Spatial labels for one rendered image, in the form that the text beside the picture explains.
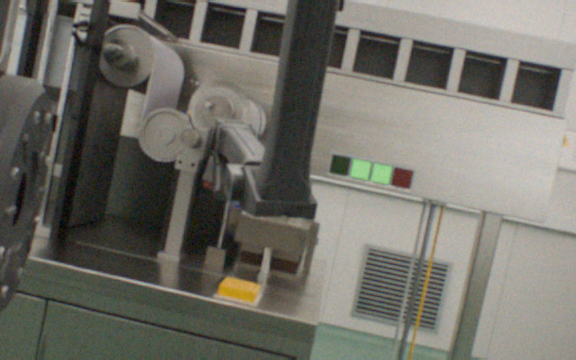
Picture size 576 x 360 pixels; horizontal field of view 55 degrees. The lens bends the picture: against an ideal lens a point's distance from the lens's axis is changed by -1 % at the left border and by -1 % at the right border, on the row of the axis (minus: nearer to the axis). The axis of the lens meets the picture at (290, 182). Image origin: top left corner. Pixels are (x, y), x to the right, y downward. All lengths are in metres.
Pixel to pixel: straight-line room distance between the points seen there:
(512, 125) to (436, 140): 0.22
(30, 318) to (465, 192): 1.15
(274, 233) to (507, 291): 3.08
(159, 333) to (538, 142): 1.14
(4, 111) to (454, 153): 1.45
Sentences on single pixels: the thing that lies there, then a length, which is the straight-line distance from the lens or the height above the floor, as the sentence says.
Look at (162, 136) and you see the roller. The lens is 1.36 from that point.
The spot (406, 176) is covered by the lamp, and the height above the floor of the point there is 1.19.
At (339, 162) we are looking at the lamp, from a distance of 1.61.
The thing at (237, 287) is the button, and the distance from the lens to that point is 1.07.
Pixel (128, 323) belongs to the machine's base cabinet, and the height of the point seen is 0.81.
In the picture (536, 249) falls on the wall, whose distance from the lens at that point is 4.22.
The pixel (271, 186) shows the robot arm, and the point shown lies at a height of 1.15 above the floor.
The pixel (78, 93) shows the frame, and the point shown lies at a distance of 1.30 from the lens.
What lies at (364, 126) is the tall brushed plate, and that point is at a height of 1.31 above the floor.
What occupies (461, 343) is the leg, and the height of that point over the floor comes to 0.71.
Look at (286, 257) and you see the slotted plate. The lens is 1.33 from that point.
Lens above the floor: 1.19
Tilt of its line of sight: 3 degrees down
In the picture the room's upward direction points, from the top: 12 degrees clockwise
